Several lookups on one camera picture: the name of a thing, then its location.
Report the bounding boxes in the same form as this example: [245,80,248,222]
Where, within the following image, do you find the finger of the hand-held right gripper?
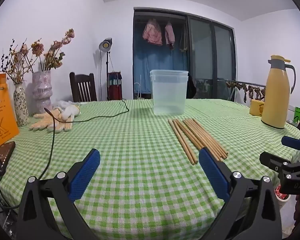
[281,135,300,155]
[259,151,295,174]

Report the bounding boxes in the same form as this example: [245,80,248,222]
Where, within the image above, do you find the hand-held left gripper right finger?
[199,147,282,240]

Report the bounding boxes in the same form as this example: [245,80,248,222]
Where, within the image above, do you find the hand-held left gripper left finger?
[16,148,101,240]

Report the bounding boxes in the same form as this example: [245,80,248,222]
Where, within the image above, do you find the bundle of wooden chopsticks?
[168,118,228,165]

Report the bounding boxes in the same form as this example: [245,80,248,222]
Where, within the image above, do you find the clear plastic container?
[150,69,189,116]

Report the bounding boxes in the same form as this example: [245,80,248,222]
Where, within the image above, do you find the white and red tub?
[275,185,292,207]

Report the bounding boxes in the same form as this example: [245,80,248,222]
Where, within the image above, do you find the yellow thermos jug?
[261,55,297,129]

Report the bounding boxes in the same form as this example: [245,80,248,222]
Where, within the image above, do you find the yellow mug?
[249,99,265,117]

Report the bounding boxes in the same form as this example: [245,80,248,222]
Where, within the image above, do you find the green checked tablecloth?
[0,99,300,235]

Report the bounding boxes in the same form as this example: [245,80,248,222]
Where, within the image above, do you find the yellow knitted work glove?
[34,107,65,121]
[29,116,73,133]

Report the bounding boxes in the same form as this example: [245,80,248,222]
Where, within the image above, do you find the white cloth glove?
[59,104,80,120]

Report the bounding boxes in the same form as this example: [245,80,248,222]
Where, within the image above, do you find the row of hanging dried meat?
[225,79,267,103]

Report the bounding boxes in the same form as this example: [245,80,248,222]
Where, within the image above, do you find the white plastic bag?
[52,100,77,109]

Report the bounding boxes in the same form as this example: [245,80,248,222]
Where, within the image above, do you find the black smartphone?
[0,141,16,179]

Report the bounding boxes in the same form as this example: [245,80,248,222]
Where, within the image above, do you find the dark wooden chair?
[69,72,98,103]

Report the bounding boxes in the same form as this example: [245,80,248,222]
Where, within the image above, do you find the black bag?
[186,79,197,98]

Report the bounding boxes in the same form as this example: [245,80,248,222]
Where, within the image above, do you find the tall mottled pink vase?
[31,70,53,115]

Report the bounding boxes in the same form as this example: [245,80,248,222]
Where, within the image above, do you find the small patterned vase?
[13,84,30,127]

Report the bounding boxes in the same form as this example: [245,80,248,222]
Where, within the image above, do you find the white folding rack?
[134,75,152,100]

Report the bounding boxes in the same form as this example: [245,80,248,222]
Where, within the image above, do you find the sliding glass door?
[186,14,237,103]

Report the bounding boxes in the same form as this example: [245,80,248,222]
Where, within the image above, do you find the dried flower bouquet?
[31,28,75,72]

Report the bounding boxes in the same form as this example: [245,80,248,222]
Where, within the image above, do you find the blue curtain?
[134,37,188,94]

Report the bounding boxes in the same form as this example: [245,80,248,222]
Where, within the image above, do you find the dried twig bouquet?
[0,39,33,85]

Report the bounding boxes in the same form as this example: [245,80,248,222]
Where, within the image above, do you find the studio lamp on stand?
[98,38,114,101]

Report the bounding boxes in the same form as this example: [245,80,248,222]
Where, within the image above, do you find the olive hanging garment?
[179,25,189,53]

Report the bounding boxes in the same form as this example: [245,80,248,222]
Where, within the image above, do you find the small pink jacket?
[164,21,176,49]

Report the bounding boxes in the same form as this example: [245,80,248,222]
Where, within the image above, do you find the large pink jacket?
[143,18,163,46]

